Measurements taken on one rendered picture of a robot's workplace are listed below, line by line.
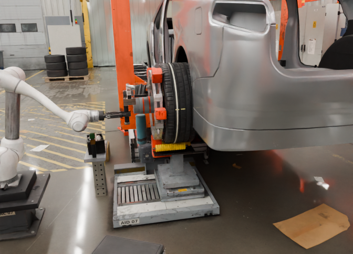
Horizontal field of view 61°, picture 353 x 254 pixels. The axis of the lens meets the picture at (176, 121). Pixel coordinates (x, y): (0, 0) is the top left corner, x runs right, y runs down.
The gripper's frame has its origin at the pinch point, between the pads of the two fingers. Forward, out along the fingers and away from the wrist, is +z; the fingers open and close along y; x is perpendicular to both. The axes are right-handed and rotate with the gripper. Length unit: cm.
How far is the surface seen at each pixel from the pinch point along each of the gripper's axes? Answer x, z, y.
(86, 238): -83, -34, 30
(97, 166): -54, -28, -30
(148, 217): -76, 11, 23
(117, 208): -75, -12, 7
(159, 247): -49, 12, 93
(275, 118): 14, 74, 88
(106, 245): -49, -15, 86
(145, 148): -44, 16, -39
